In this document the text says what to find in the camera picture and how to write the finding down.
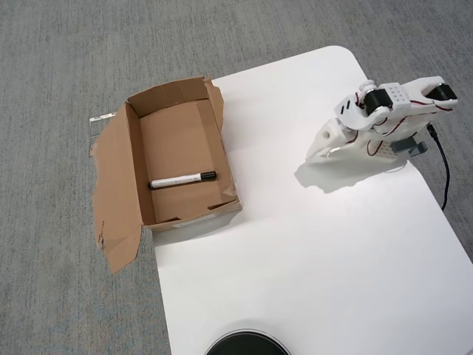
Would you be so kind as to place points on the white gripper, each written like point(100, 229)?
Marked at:
point(324, 142)

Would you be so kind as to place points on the grey table clamp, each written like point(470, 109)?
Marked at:
point(410, 146)

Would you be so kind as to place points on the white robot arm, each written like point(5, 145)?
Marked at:
point(397, 98)

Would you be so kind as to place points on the white marker pen black cap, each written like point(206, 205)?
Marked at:
point(177, 181)

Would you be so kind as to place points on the white paper strip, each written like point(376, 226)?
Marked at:
point(103, 117)

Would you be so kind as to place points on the open brown cardboard box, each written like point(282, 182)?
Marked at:
point(177, 148)

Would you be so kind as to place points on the black round disc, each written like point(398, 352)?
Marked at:
point(247, 344)

